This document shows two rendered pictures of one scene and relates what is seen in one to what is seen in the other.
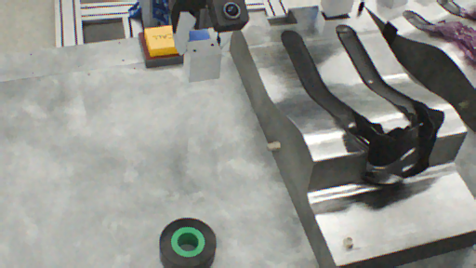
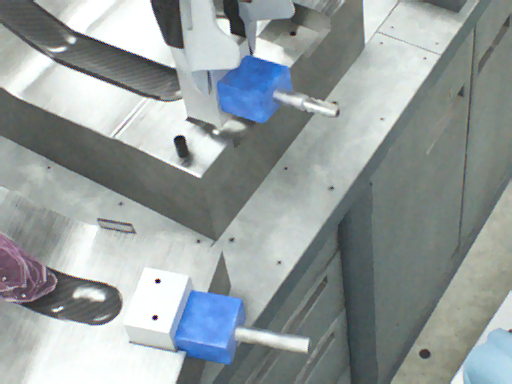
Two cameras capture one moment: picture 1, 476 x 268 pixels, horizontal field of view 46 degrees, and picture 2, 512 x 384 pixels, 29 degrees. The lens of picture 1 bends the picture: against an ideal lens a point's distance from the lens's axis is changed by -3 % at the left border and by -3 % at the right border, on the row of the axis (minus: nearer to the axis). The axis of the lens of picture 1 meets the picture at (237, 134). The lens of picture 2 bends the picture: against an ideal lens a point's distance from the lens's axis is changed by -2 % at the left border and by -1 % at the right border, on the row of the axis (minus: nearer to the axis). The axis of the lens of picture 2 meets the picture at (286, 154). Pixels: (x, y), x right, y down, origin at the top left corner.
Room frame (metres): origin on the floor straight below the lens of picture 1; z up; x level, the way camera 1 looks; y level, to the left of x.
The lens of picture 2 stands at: (1.41, -0.36, 1.50)
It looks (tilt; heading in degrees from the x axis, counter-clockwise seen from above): 50 degrees down; 152
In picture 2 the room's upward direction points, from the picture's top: 8 degrees counter-clockwise
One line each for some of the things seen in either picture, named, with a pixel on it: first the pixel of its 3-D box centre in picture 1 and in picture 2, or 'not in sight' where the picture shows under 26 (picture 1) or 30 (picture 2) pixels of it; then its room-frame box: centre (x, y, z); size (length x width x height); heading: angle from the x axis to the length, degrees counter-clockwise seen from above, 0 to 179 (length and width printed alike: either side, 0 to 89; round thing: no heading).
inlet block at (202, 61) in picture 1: (194, 40); not in sight; (0.70, 0.09, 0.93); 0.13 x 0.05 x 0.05; 24
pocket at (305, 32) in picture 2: (278, 24); (295, 41); (0.85, -0.04, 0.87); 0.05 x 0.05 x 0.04; 24
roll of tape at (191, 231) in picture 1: (187, 247); not in sight; (0.39, 0.04, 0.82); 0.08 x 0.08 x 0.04
